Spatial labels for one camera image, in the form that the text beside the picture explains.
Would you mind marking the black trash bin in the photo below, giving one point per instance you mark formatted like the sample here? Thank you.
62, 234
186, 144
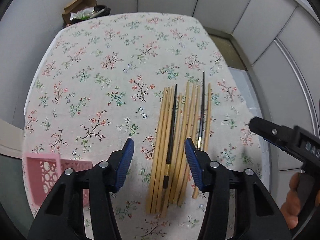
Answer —
99, 11

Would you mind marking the pink plastic basket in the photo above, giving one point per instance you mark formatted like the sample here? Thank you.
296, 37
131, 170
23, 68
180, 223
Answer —
44, 169

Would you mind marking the brown cardboard box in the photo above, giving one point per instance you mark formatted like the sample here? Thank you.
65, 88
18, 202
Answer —
75, 6

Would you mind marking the black chopstick gold band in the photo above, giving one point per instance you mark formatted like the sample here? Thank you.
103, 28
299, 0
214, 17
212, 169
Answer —
171, 134
200, 133

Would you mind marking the floral tablecloth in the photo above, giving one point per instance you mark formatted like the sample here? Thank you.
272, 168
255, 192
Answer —
101, 81

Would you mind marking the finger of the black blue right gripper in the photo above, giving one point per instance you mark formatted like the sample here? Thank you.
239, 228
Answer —
256, 214

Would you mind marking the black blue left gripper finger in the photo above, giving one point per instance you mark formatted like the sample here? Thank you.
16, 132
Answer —
61, 216

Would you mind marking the person's right hand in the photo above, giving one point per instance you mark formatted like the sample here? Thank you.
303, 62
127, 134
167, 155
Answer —
291, 207

